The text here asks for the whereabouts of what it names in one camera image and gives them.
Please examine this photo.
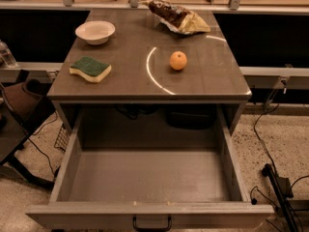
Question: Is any grey cabinet desk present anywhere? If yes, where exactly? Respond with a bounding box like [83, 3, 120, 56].
[48, 8, 251, 130]

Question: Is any green yellow sponge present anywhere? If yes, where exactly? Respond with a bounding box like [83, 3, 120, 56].
[70, 56, 112, 83]

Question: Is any black floor cable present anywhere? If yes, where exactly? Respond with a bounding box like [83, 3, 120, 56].
[252, 103, 280, 172]

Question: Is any grey top drawer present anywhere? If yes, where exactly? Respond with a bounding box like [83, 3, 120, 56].
[26, 108, 273, 232]

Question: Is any white ceramic bowl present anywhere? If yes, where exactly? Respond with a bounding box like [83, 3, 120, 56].
[75, 20, 115, 45]

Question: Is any dark side chair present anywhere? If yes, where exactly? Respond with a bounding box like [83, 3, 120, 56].
[0, 70, 55, 190]

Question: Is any clear plastic bottle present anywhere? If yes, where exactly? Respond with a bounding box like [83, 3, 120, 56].
[0, 41, 17, 68]

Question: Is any brown yellow chip bag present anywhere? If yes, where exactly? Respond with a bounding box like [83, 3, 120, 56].
[142, 0, 211, 35]

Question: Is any black floor stand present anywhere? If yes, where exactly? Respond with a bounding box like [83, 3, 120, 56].
[262, 163, 309, 232]

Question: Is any orange fruit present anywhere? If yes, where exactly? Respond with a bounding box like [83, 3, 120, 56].
[169, 51, 187, 71]

